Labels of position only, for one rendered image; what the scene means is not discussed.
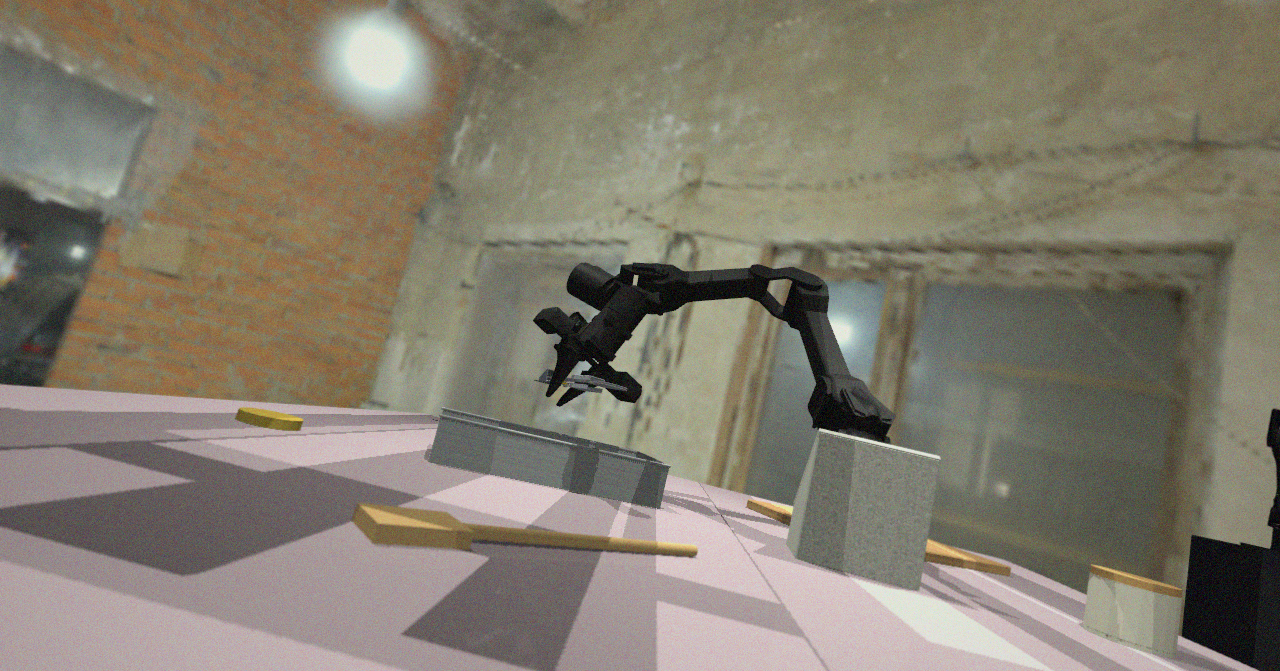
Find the yellow flat disc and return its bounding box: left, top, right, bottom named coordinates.
left=236, top=407, right=303, bottom=432

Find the light wooden board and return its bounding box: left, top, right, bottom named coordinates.
left=746, top=499, right=1011, bottom=576

